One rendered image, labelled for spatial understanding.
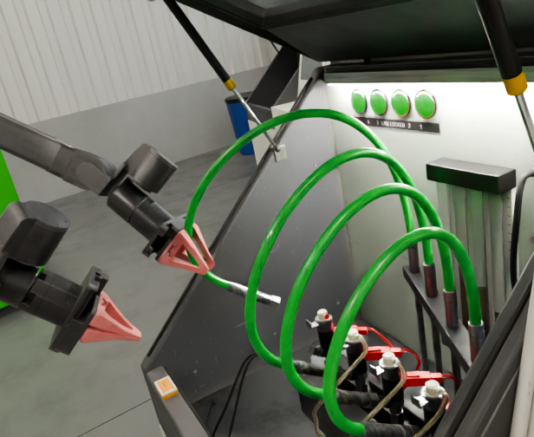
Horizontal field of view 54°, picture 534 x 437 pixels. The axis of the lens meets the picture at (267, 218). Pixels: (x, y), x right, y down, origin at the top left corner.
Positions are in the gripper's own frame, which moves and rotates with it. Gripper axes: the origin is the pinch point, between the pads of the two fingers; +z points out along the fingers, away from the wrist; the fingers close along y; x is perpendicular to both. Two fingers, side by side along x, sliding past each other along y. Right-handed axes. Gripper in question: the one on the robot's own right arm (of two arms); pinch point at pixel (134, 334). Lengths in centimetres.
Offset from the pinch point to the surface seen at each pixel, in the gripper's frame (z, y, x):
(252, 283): 8.3, 15.1, -4.4
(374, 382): 37.8, 8.7, 1.2
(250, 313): 10.1, 11.6, -4.8
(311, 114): 8.5, 38.4, 14.0
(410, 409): 39.3, 10.2, -6.6
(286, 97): 88, 64, 331
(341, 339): 13.8, 18.5, -19.4
